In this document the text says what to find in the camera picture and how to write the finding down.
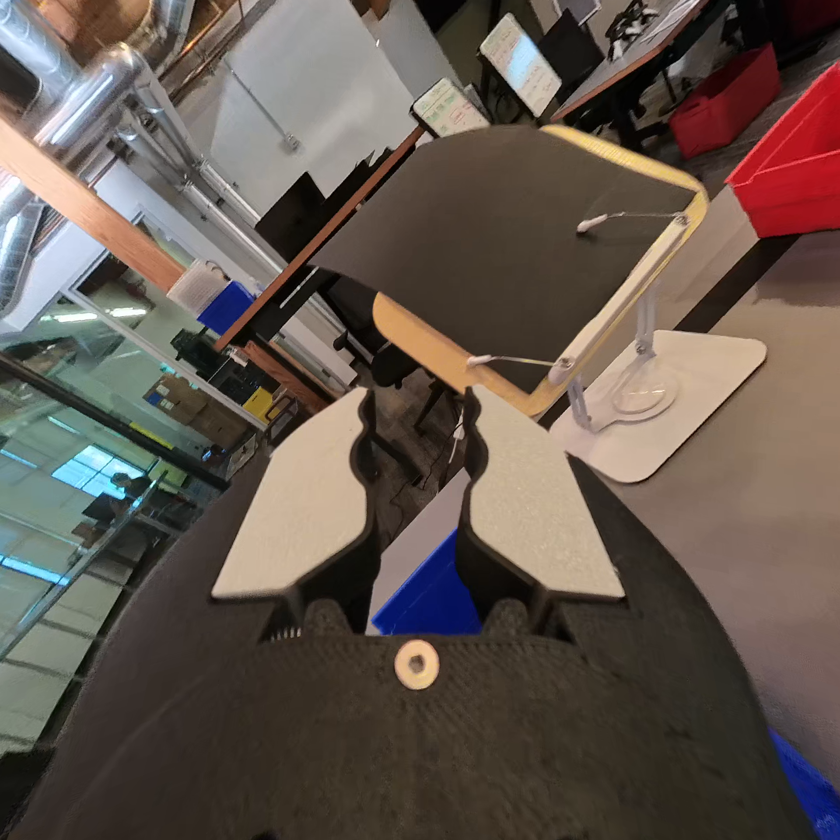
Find silver air duct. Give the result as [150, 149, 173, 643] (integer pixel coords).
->
[0, 0, 175, 309]

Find red plastic bin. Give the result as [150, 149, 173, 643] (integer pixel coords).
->
[724, 61, 840, 239]
[668, 43, 783, 160]

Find black tangled equipment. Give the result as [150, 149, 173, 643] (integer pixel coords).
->
[605, 0, 665, 59]

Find black office chair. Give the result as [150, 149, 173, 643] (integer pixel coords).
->
[333, 279, 424, 389]

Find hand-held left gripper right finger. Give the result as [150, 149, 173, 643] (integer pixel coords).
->
[455, 385, 626, 626]

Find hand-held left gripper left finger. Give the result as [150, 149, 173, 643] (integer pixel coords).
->
[211, 386, 383, 635]

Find whiteboard green red writing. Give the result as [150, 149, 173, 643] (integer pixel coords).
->
[411, 79, 492, 139]

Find grey top desk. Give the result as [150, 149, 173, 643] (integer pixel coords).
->
[550, 0, 719, 142]

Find black board wooden rim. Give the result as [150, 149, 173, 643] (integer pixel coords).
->
[307, 123, 711, 419]

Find blue plastic bin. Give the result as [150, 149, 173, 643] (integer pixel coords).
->
[372, 528, 840, 840]
[196, 281, 258, 333]

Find white stand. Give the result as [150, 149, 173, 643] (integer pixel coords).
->
[550, 289, 767, 484]

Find white paper sheet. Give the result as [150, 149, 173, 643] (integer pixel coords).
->
[646, 0, 713, 34]

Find wooden beam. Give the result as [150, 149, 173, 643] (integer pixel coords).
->
[0, 117, 188, 293]

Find black monitor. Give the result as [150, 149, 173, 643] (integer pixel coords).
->
[255, 172, 327, 245]

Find white box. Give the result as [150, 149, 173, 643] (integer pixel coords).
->
[165, 257, 229, 317]

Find large whiteboard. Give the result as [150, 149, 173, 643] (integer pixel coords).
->
[479, 13, 563, 119]

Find white page clip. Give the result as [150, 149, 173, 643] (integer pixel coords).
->
[467, 353, 577, 387]
[576, 209, 691, 236]

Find cardboard boxes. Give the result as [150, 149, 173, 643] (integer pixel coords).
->
[143, 373, 214, 431]

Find wood-edged desk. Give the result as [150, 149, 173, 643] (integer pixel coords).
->
[215, 125, 427, 352]

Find black standing panel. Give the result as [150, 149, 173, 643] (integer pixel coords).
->
[538, 10, 605, 86]

